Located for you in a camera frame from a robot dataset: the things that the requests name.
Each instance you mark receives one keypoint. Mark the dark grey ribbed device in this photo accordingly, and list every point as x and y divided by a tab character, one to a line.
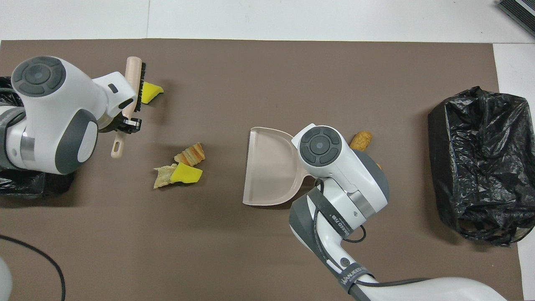
518	12

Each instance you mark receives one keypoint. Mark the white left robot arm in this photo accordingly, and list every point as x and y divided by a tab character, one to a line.
54	108

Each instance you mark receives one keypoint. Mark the beige plastic dustpan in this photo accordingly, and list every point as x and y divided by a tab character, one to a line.
267	167

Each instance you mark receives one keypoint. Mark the brown oval bread roll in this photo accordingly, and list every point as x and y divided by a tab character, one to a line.
363	140

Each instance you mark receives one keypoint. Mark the brown paper table mat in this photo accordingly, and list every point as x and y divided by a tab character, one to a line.
250	75

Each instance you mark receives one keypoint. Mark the pale bread piece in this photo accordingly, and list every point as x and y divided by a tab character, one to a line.
164	177

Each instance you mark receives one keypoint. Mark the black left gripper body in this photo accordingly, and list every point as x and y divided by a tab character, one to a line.
113	123

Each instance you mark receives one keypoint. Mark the yellow sponge with green pad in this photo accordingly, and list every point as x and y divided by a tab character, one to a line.
186	173

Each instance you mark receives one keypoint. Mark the right black bin bag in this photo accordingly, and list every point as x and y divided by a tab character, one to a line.
480	167

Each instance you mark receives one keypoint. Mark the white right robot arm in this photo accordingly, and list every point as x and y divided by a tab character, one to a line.
334	167

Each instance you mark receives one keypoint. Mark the large striped croissant piece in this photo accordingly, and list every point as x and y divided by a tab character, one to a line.
191	154

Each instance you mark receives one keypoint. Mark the boxy bin with black bag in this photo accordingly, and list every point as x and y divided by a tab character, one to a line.
25	186

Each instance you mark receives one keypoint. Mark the small yellow sponge piece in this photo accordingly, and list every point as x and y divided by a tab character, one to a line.
151	93

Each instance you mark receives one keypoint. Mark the beige hand brush black bristles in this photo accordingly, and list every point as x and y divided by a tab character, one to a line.
133	71

